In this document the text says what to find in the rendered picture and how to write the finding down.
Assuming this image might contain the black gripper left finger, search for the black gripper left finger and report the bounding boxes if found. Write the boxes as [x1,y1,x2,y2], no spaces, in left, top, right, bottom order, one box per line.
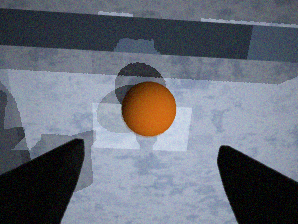
[0,139,85,224]

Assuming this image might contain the clear l-shaped low walls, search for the clear l-shaped low walls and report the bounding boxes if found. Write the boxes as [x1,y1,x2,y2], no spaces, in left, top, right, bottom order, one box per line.
[0,45,22,175]

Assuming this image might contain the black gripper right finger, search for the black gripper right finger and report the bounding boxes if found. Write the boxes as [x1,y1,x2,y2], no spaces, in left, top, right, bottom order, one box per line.
[217,145,298,224]

